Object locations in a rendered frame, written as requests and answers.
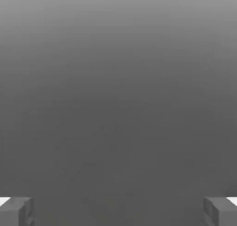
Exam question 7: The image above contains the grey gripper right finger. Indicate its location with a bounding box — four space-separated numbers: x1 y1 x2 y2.
202 196 237 226

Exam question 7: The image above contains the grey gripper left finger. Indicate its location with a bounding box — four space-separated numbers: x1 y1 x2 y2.
0 196 35 226

